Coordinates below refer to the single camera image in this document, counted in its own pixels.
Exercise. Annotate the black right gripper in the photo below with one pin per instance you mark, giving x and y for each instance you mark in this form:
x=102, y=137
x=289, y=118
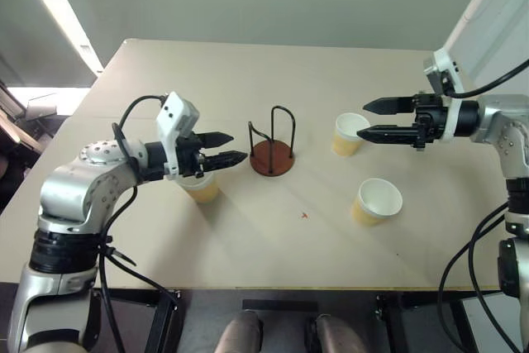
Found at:
x=430, y=119

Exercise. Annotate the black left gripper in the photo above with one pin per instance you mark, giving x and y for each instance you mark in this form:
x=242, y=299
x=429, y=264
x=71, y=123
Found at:
x=191, y=155

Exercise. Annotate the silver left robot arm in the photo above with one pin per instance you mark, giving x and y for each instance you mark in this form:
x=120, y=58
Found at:
x=74, y=192

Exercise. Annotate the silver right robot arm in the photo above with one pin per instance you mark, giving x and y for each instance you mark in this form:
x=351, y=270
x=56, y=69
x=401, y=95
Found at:
x=502, y=121

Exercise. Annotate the yellow paper cup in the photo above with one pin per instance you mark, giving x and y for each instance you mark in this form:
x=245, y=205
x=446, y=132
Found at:
x=349, y=134
x=203, y=189
x=376, y=202

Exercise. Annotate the dark rounded robot foot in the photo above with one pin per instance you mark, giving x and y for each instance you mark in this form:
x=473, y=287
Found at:
x=335, y=334
x=244, y=334

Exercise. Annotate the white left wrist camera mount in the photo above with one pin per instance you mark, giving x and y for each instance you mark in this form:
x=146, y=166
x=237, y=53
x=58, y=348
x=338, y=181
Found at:
x=175, y=117

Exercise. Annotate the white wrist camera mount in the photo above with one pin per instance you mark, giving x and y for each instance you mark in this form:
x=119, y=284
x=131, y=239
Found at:
x=175, y=117
x=445, y=80

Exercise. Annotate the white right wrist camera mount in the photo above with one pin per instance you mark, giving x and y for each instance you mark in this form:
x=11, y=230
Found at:
x=445, y=80

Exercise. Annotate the black table frame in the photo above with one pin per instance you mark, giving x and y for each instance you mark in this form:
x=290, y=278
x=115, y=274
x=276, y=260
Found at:
x=165, y=316

